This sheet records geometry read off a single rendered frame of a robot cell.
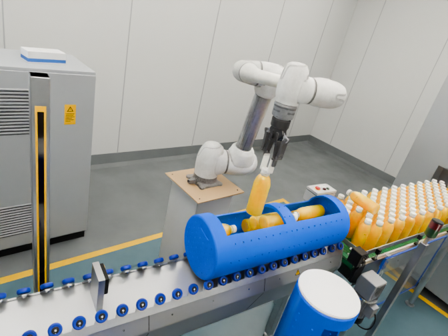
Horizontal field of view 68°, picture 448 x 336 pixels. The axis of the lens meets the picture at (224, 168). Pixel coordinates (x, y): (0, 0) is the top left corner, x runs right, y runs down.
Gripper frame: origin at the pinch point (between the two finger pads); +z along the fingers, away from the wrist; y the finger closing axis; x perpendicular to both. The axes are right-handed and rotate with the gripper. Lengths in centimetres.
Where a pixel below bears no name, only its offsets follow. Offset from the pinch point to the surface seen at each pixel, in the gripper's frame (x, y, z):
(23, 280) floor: -81, -121, 148
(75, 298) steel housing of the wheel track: -71, -9, 58
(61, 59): -51, -166, -1
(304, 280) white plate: 17, 25, 47
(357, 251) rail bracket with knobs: 71, 18, 50
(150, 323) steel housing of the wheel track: -47, 8, 63
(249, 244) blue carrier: -6.3, 8.7, 33.8
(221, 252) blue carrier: -20.8, 8.7, 34.3
